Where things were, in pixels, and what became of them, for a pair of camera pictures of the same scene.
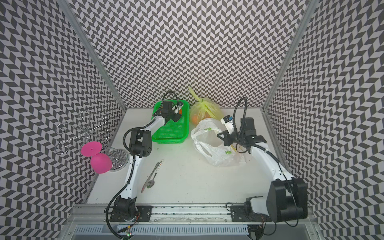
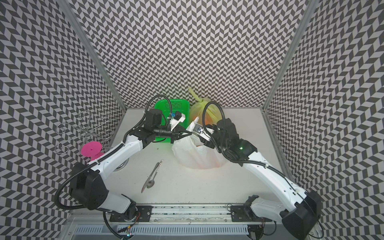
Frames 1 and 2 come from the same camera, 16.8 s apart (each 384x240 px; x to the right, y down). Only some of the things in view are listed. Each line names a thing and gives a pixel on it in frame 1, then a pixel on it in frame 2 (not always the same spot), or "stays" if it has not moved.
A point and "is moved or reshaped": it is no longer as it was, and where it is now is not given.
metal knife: (146, 183) stays
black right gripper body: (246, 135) to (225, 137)
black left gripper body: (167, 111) to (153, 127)
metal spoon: (151, 182) stays
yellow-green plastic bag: (205, 108) stays
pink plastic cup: (100, 163) stays
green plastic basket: (173, 132) stays
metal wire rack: (85, 129) stays
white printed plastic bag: (211, 147) is moved or reshaped
